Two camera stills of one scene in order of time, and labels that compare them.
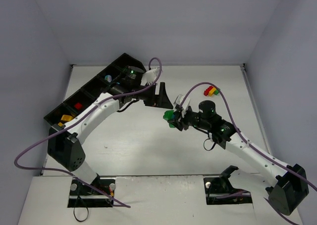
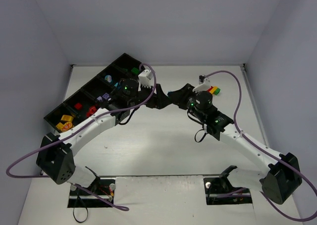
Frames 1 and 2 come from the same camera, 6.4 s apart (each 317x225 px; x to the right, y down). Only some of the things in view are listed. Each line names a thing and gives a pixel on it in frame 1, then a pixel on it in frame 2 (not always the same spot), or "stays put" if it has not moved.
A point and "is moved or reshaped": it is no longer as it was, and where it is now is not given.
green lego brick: (169, 115) is moved or reshaped
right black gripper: (179, 119) -> (182, 97)
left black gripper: (153, 96) stays put
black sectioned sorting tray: (115, 75) stays put
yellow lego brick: (67, 118) stays put
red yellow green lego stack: (210, 91) stays put
